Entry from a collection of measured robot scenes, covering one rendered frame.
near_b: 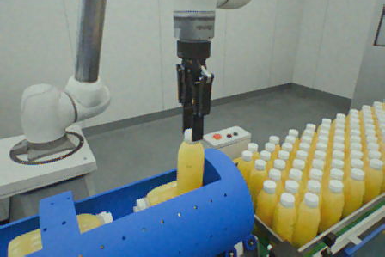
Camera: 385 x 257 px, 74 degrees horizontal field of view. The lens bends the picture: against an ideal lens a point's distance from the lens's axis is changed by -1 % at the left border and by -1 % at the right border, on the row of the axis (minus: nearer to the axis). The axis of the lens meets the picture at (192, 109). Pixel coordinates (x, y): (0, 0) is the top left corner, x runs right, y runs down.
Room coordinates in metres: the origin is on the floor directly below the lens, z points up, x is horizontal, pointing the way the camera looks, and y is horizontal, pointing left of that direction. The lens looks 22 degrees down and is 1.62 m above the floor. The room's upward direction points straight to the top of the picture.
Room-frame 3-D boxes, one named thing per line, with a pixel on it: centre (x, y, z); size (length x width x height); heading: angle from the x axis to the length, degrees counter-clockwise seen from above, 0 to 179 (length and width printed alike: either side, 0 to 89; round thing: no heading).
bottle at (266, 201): (0.67, -0.25, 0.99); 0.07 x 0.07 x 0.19
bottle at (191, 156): (0.57, 0.01, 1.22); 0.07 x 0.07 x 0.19
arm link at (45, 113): (1.00, 0.63, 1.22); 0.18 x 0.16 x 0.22; 144
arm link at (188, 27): (0.58, 0.00, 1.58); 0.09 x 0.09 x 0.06
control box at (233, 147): (1.01, -0.15, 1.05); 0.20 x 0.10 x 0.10; 120
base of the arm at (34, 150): (0.97, 0.65, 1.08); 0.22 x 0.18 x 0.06; 129
